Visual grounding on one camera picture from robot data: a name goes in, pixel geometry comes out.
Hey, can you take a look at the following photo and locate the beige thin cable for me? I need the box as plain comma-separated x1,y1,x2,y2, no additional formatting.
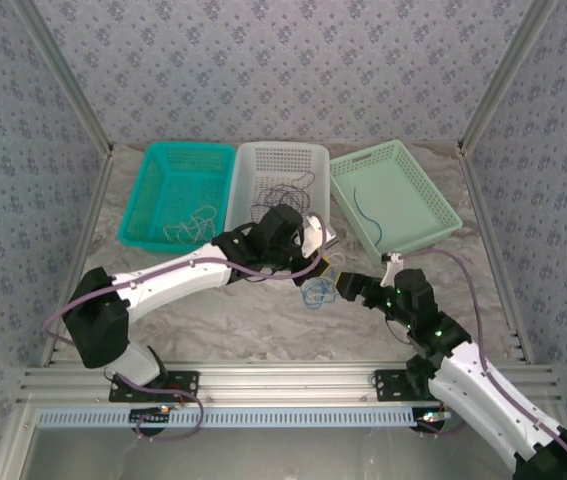
162,203,220,242

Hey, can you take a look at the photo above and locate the small black controller board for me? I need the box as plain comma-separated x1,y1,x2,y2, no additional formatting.
415,408,454,426
130,407,173,424

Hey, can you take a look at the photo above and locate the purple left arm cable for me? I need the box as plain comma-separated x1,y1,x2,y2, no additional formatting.
42,212,325,349

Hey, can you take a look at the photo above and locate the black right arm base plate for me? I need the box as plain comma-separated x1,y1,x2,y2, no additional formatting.
373,368,444,402

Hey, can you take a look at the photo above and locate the aluminium table side rail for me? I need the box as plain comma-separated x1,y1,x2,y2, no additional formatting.
457,147,534,366
41,149,114,367

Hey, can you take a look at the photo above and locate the grey metal bottom panel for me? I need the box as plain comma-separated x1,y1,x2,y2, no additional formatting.
0,404,567,480

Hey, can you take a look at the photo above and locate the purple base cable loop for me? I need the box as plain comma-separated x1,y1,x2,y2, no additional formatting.
112,387,205,442

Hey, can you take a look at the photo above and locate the aluminium frame post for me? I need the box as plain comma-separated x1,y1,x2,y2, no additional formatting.
12,0,115,156
456,0,559,154

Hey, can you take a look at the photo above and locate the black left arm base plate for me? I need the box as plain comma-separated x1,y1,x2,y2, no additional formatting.
109,369,200,404

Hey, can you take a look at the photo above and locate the light blue thin cable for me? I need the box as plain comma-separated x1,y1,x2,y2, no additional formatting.
300,277,339,309

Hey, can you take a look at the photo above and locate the purple-blue thin cable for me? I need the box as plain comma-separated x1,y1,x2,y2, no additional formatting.
251,184,314,221

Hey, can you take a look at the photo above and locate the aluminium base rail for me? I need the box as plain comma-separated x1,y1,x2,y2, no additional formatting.
17,363,562,404

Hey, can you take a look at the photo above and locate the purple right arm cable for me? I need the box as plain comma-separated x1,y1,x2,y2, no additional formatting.
392,248,567,479

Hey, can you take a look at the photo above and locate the white plastic basket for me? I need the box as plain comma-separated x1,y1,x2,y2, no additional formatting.
225,141,333,236

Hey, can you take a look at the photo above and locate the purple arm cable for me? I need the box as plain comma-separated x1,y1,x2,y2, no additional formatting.
392,248,567,479
42,212,325,349

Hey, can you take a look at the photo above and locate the light green plastic basket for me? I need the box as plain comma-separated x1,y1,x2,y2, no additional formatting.
329,138,464,266

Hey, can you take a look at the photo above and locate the teal plastic basket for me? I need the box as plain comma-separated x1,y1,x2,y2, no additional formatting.
117,141,237,254

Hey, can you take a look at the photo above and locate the light blue slotted cable duct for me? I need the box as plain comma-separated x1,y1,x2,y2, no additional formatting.
36,405,457,430

